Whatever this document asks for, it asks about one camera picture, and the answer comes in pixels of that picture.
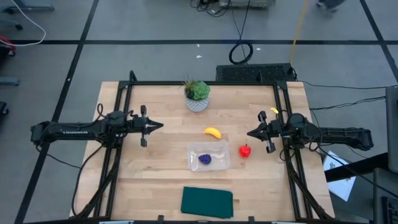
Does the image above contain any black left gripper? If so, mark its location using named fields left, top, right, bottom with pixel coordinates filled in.
left=133, top=105, right=164, bottom=147

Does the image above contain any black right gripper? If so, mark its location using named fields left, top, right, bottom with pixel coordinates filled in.
left=247, top=111, right=282, bottom=154

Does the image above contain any red toy bell pepper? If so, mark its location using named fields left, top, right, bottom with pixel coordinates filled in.
left=239, top=144, right=252, bottom=159

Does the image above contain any yellow toy banana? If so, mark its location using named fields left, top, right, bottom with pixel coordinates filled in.
left=203, top=126, right=223, bottom=140

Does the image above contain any clear plastic container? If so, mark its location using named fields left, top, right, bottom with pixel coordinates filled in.
left=187, top=139, right=231, bottom=172

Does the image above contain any artificial plant in patterned pot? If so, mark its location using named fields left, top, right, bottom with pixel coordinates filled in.
left=179, top=74, right=211, bottom=113

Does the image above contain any black computer case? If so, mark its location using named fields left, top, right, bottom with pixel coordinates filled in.
left=216, top=63, right=296, bottom=82

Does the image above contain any dark green cloth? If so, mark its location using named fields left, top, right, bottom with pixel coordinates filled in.
left=180, top=186, right=234, bottom=219

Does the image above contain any white paper sheet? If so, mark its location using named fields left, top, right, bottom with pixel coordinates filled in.
left=323, top=151, right=357, bottom=202

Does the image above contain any black beam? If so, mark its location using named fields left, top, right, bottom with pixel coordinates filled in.
left=325, top=152, right=389, bottom=183

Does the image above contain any grey box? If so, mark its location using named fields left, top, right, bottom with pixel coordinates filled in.
left=219, top=0, right=276, bottom=9

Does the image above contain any grey panel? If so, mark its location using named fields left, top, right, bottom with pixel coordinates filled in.
left=385, top=86, right=398, bottom=174

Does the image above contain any dark desk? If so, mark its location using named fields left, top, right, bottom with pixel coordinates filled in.
left=373, top=167, right=398, bottom=224

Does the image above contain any black keyboard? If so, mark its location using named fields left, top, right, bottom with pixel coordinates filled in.
left=382, top=196, right=398, bottom=224

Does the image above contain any black aluminium table frame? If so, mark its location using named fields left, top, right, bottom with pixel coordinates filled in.
left=70, top=70, right=335, bottom=224

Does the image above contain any coiled black cable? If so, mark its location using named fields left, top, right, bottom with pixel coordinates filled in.
left=229, top=42, right=254, bottom=65

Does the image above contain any yellow hanging cable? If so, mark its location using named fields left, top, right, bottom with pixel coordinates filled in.
left=289, top=0, right=309, bottom=65

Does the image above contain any white cable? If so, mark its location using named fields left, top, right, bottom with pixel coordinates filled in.
left=0, top=0, right=47, bottom=47

